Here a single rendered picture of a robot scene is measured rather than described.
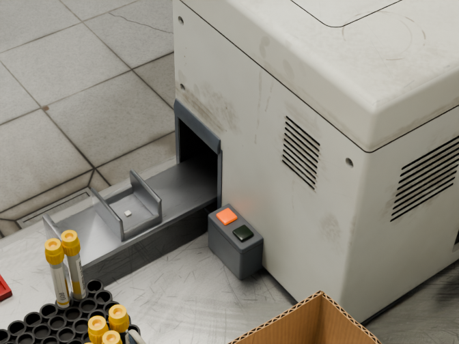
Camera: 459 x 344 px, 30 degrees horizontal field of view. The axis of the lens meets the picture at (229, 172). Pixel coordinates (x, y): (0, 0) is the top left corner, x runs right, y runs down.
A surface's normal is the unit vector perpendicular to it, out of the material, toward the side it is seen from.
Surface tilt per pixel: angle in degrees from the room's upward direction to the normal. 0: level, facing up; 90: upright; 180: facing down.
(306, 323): 88
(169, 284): 0
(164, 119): 0
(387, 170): 90
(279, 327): 86
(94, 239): 0
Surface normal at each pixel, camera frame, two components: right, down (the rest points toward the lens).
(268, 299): 0.02, -0.71
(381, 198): 0.59, 0.57
